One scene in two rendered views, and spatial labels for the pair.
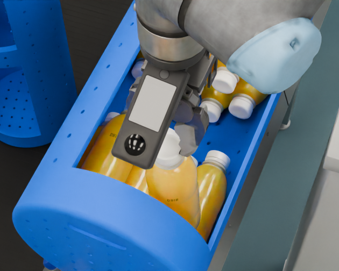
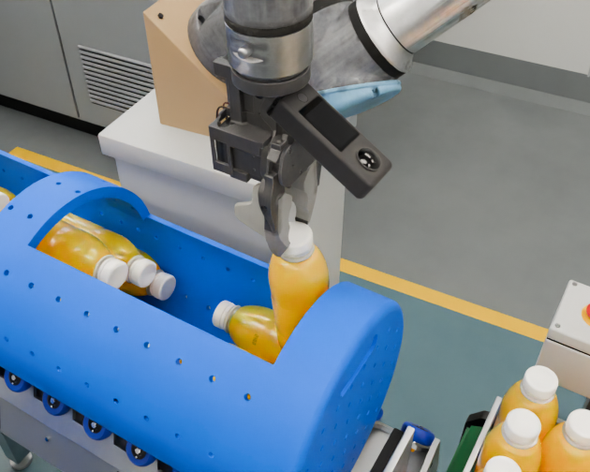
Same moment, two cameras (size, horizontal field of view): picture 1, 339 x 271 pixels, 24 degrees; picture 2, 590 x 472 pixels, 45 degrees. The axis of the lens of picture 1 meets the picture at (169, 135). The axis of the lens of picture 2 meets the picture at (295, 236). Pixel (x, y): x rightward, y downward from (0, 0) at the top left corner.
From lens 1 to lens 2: 77 cm
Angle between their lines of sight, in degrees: 51
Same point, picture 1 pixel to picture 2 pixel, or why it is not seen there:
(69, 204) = (332, 363)
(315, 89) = not seen: outside the picture
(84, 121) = (200, 354)
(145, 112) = (336, 133)
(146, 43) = (294, 58)
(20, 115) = not seen: outside the picture
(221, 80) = (145, 268)
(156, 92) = (319, 113)
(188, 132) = (312, 175)
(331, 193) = not seen: hidden behind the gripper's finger
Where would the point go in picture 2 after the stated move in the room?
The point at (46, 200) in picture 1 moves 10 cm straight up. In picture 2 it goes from (317, 398) to (318, 331)
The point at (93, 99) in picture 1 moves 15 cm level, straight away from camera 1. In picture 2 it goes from (167, 345) to (22, 349)
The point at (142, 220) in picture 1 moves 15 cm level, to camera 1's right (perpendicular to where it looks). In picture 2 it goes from (358, 300) to (366, 210)
